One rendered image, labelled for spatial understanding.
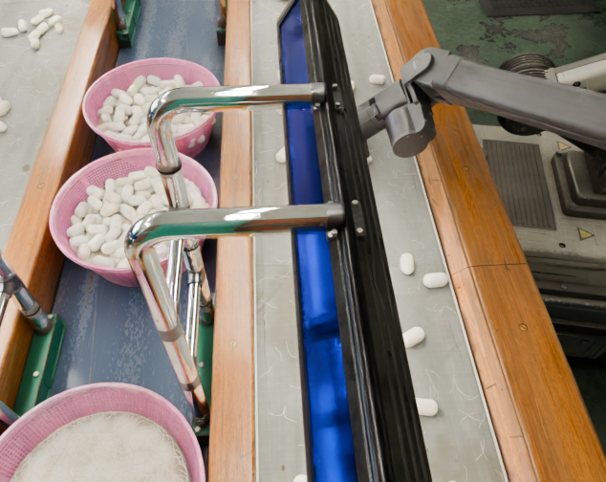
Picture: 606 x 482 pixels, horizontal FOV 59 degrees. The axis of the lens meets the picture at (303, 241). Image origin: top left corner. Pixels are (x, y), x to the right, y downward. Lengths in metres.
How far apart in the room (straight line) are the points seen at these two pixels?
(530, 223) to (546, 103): 0.62
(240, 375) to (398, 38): 0.85
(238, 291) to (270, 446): 0.22
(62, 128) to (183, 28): 0.53
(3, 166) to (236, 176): 0.43
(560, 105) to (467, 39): 2.14
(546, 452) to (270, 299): 0.41
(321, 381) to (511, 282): 0.52
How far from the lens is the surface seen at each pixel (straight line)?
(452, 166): 0.98
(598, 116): 0.72
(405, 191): 0.95
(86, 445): 0.77
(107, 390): 0.75
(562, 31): 3.11
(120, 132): 1.12
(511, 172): 1.45
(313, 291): 0.41
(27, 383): 0.85
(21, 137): 1.16
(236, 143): 0.99
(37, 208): 0.97
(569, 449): 0.75
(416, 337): 0.76
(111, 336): 0.89
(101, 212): 0.96
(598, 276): 1.42
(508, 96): 0.79
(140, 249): 0.42
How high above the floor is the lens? 1.42
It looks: 52 degrees down
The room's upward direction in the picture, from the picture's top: 1 degrees clockwise
